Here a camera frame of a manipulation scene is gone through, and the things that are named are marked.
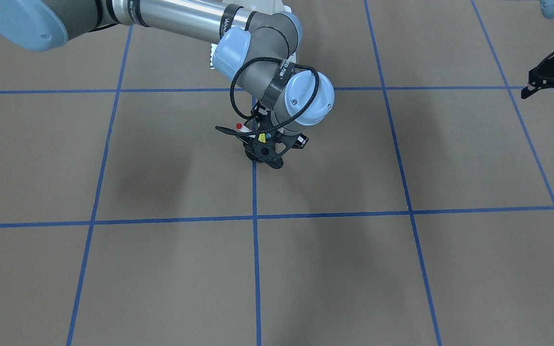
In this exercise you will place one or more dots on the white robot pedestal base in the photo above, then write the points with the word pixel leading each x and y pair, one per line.
pixel 264 6

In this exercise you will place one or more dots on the red and white marker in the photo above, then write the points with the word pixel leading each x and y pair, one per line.
pixel 241 128

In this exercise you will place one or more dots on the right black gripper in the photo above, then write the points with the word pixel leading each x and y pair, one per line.
pixel 299 142

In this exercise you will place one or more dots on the black mesh pen cup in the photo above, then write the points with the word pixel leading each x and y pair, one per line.
pixel 260 152

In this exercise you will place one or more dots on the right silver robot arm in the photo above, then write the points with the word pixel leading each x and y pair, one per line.
pixel 276 98

